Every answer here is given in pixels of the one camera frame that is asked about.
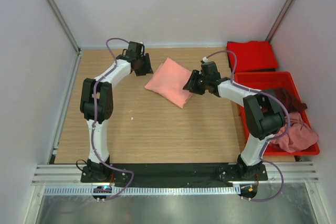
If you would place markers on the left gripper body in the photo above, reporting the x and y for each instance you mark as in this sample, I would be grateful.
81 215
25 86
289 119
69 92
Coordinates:
138 59

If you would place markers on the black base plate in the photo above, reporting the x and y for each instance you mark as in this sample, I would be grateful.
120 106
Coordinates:
165 175

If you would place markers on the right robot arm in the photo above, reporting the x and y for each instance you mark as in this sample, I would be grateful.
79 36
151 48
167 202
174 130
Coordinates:
263 113

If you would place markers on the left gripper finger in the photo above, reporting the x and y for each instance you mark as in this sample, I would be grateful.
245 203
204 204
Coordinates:
140 72
147 68

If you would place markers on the left corner aluminium post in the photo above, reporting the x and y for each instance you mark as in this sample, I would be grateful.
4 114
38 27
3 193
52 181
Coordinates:
56 12

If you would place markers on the dusty pink t shirt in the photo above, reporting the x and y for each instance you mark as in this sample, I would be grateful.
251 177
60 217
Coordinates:
299 137

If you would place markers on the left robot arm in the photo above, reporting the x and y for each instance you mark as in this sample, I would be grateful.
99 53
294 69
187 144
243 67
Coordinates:
96 102

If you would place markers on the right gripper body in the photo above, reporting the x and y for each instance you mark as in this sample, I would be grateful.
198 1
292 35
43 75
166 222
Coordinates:
207 81

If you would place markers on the corner aluminium post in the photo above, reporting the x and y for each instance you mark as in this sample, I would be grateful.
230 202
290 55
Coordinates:
279 19
56 12

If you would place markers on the dark maroon t shirt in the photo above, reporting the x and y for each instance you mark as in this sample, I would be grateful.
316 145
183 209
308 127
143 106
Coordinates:
289 100

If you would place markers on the folded red t shirt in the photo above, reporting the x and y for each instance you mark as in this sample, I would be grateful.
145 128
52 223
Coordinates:
253 56

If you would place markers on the right corner aluminium post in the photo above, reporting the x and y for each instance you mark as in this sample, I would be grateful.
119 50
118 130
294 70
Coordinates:
279 19

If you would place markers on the aluminium frame rail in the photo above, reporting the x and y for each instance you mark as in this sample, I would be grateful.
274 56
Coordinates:
293 172

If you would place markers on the salmon pink t shirt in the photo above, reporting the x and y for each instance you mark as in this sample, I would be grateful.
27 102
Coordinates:
169 80

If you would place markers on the slotted cable duct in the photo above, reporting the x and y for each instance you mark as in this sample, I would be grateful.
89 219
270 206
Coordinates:
133 191

